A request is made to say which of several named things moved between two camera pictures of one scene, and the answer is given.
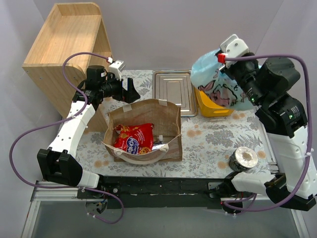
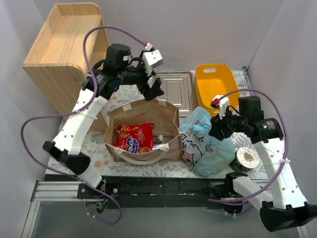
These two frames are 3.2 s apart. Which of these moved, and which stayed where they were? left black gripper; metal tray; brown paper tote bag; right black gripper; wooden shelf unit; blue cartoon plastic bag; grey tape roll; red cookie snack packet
Moved: right black gripper; blue cartoon plastic bag; left black gripper
Stayed: wooden shelf unit; grey tape roll; brown paper tote bag; red cookie snack packet; metal tray
